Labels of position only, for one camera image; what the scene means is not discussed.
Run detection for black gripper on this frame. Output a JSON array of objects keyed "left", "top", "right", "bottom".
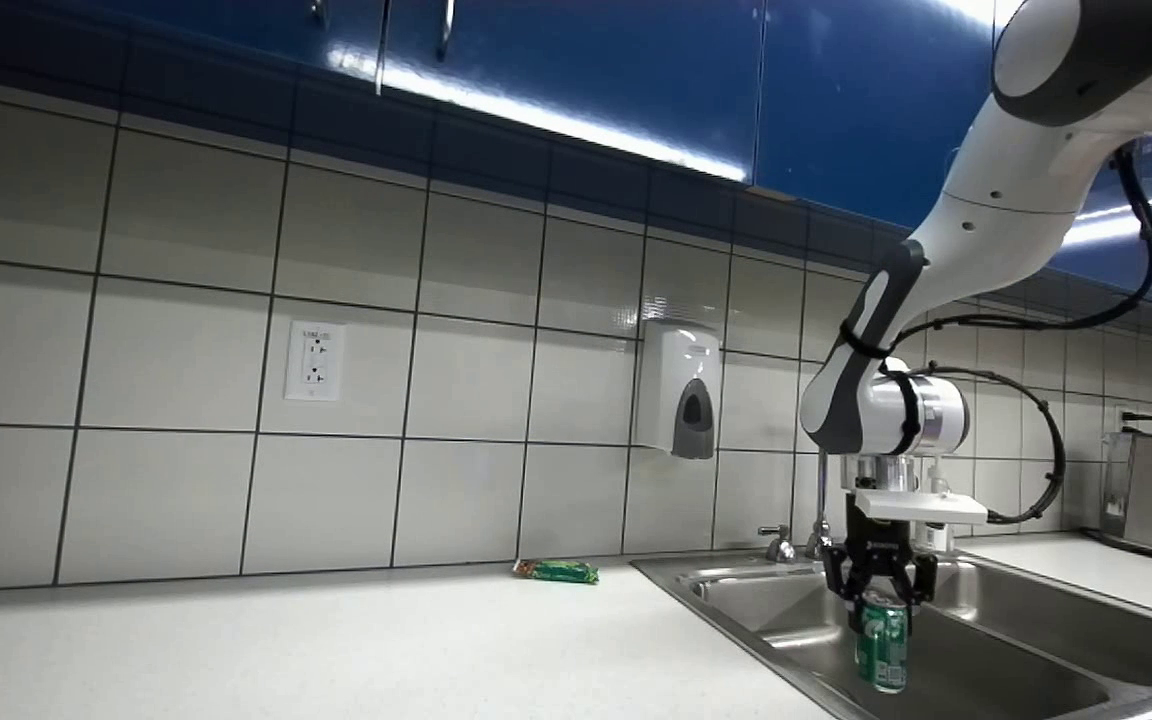
[{"left": 825, "top": 496, "right": 937, "bottom": 628}]

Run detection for green soda can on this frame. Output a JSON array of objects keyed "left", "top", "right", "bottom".
[{"left": 853, "top": 594, "right": 912, "bottom": 695}]

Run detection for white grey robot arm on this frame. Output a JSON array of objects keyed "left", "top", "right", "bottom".
[{"left": 799, "top": 0, "right": 1152, "bottom": 608}]

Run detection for stainless steel double sink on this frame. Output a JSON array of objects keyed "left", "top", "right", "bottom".
[{"left": 640, "top": 557, "right": 1152, "bottom": 720}]

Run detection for chrome gooseneck faucet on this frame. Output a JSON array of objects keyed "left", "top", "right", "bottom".
[{"left": 756, "top": 452, "right": 838, "bottom": 565}]

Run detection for green sponge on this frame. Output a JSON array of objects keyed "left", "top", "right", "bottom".
[{"left": 507, "top": 559, "right": 599, "bottom": 586}]

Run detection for blue upper cabinets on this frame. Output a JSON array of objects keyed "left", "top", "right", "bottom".
[{"left": 0, "top": 0, "right": 1152, "bottom": 317}]

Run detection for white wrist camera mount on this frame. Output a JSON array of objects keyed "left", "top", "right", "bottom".
[{"left": 855, "top": 490, "right": 987, "bottom": 526}]

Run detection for white wall soap dispenser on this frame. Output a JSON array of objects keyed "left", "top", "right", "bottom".
[{"left": 635, "top": 323, "right": 721, "bottom": 461}]

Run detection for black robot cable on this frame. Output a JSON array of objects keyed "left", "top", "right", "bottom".
[{"left": 886, "top": 136, "right": 1152, "bottom": 529}]

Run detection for white wall power outlet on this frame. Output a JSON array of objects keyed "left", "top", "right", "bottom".
[{"left": 286, "top": 321, "right": 342, "bottom": 402}]

